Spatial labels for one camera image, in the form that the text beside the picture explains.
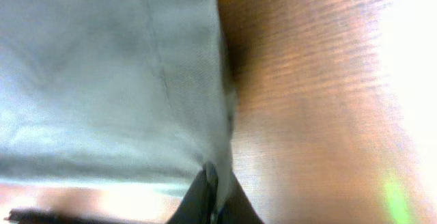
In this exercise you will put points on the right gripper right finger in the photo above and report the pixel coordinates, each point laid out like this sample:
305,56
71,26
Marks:
238,208

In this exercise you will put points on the khaki shorts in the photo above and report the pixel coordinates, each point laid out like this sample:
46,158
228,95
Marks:
99,92

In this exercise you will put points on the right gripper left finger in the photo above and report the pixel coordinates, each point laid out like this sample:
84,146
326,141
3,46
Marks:
198,203

